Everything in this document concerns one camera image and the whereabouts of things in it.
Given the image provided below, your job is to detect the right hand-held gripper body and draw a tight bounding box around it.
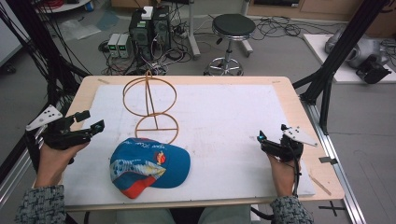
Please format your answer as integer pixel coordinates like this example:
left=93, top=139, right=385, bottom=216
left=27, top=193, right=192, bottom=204
left=268, top=123, right=318, bottom=163

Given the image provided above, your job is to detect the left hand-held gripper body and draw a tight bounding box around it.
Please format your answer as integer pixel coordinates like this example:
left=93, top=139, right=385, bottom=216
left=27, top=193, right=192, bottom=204
left=25, top=105, right=95, bottom=151

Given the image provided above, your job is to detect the orange wire hat stand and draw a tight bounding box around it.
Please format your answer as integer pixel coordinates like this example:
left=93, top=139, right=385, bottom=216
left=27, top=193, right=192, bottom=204
left=121, top=69, right=180, bottom=145

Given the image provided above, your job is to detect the blue baseball cap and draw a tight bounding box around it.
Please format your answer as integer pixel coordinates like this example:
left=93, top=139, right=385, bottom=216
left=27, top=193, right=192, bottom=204
left=109, top=136, right=191, bottom=200

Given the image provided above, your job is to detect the person's left hand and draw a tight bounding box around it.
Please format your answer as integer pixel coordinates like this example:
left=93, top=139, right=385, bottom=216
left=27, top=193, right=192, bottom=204
left=34, top=142, right=91, bottom=189

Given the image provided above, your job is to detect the person's right hand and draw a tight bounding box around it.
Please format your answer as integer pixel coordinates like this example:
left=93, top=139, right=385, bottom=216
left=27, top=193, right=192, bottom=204
left=266, top=154, right=302, bottom=198

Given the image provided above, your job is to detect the white table mat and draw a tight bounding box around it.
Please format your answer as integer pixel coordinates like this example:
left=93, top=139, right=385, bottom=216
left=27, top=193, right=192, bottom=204
left=63, top=83, right=317, bottom=207

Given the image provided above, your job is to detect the black tape cross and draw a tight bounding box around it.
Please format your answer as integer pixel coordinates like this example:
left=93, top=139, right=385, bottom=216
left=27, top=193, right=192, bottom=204
left=318, top=200, right=347, bottom=217

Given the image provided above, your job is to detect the grey power supply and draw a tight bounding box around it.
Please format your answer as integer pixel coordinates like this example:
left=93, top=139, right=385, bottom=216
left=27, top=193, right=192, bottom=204
left=106, top=33, right=121, bottom=59
left=118, top=34, right=132, bottom=60

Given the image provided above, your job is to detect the person's right leg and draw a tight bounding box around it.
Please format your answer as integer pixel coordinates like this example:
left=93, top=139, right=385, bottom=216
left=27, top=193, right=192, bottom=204
left=197, top=204, right=252, bottom=224

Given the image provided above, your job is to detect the person's leg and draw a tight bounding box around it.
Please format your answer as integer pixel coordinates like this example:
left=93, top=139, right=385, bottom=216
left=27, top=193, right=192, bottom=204
left=197, top=204, right=252, bottom=224
left=116, top=207, right=173, bottom=224

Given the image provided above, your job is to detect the white floor platform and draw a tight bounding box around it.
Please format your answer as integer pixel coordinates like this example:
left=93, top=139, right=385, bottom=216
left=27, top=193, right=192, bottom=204
left=302, top=33, right=396, bottom=85

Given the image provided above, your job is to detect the black computer tower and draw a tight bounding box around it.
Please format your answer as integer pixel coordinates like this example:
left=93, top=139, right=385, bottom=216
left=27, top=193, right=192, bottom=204
left=151, top=5, right=172, bottom=52
left=128, top=8, right=154, bottom=62

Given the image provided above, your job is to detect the person's left leg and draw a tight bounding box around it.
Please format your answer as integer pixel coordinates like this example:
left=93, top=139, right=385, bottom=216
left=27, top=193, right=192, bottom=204
left=116, top=207, right=173, bottom=224

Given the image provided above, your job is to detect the black device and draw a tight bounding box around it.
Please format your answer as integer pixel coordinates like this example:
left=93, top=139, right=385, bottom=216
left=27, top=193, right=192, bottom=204
left=355, top=55, right=393, bottom=85

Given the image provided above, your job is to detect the black round stool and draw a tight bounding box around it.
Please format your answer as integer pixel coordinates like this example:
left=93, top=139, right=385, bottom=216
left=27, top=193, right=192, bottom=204
left=203, top=13, right=257, bottom=77

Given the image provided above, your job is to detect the grey robot shell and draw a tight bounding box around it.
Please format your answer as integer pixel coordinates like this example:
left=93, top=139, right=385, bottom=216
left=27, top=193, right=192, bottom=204
left=324, top=27, right=390, bottom=70

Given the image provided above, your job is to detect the white box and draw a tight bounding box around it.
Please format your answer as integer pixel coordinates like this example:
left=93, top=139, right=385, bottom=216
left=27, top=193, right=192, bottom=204
left=140, top=6, right=154, bottom=21

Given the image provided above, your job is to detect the grey desk leg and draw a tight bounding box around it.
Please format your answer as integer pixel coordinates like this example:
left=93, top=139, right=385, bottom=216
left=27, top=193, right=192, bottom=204
left=186, top=0, right=202, bottom=61

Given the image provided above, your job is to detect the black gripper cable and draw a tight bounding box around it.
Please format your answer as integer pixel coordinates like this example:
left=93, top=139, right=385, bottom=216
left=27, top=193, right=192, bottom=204
left=288, top=145, right=304, bottom=199

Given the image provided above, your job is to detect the aluminium rail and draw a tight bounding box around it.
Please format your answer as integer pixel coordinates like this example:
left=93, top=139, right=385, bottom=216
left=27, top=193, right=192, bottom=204
left=0, top=148, right=34, bottom=208
left=303, top=100, right=369, bottom=224

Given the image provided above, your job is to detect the black metal frame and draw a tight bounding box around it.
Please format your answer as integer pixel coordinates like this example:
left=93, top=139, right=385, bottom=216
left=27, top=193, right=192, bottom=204
left=0, top=0, right=92, bottom=108
left=291, top=0, right=390, bottom=135

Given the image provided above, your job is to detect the tangle of computer cables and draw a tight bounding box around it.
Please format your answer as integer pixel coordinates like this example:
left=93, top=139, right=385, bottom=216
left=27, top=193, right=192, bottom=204
left=98, top=18, right=195, bottom=77

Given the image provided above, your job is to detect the bundle of floor cables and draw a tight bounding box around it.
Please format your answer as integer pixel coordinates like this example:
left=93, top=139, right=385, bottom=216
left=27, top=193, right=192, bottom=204
left=250, top=14, right=342, bottom=42

